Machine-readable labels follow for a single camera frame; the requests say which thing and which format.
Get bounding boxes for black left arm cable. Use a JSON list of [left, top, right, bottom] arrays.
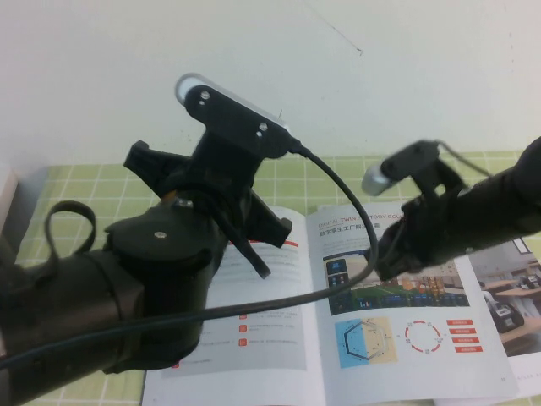
[[0, 141, 379, 371]]

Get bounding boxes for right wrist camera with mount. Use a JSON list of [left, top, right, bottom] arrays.
[[361, 140, 466, 200]]

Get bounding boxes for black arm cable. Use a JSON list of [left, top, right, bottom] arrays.
[[434, 140, 494, 178], [0, 141, 379, 371]]

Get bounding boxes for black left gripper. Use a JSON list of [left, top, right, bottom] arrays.
[[124, 126, 293, 250]]

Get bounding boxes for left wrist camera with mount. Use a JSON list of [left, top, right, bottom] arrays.
[[174, 73, 297, 160]]

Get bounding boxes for green checkered tablecloth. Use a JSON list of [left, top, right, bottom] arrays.
[[0, 150, 541, 406]]

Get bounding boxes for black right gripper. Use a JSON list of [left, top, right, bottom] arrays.
[[374, 185, 470, 281]]

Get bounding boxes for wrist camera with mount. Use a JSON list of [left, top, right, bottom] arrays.
[[361, 140, 466, 200], [174, 73, 297, 160]]

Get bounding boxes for colourful printed brochure book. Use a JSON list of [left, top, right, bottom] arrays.
[[141, 202, 541, 406]]

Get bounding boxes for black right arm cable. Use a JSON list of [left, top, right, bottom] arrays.
[[434, 140, 494, 178]]

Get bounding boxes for black strap loop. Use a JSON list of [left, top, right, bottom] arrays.
[[44, 201, 97, 266]]

